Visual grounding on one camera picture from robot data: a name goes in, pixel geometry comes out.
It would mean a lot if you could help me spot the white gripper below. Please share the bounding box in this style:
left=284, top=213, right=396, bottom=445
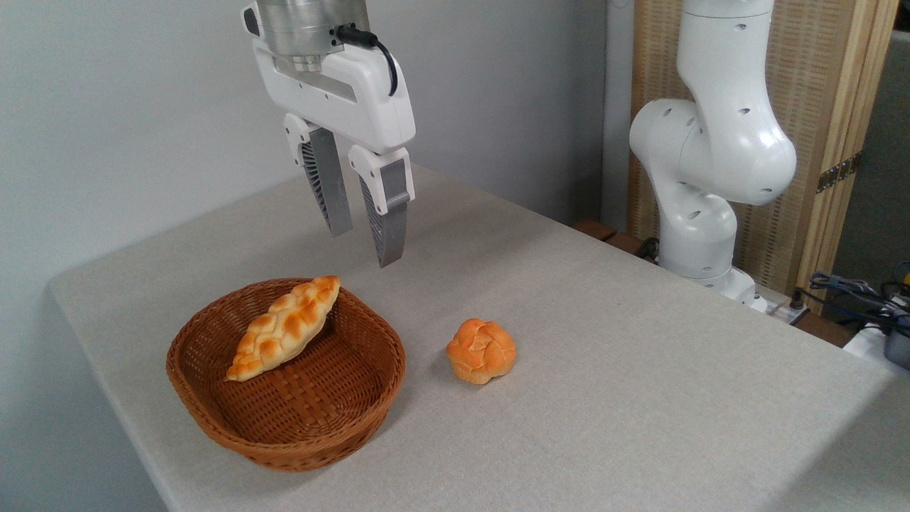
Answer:
left=242, top=3, right=417, bottom=269

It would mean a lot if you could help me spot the round braided bread bun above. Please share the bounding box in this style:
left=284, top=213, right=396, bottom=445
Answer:
left=446, top=318, right=518, bottom=385

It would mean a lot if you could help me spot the long braided bread loaf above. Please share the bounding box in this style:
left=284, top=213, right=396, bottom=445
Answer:
left=225, top=275, right=342, bottom=383

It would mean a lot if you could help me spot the brown woven wicker basket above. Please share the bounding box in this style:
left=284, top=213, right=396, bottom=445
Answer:
left=166, top=277, right=407, bottom=473

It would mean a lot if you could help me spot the brown wooden block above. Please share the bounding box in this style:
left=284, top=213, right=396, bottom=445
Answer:
left=571, top=218, right=618, bottom=242

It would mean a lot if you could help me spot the beige tablecloth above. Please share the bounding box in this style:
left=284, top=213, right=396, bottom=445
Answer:
left=48, top=162, right=910, bottom=512

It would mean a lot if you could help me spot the dark metal screen hinge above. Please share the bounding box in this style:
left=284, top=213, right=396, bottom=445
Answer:
left=815, top=152, right=863, bottom=195

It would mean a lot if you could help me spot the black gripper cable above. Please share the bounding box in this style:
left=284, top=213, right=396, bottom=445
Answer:
left=335, top=24, right=400, bottom=97

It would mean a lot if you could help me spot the bundle of blue-black cables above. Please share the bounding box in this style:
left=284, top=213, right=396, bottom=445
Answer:
left=796, top=272, right=910, bottom=335

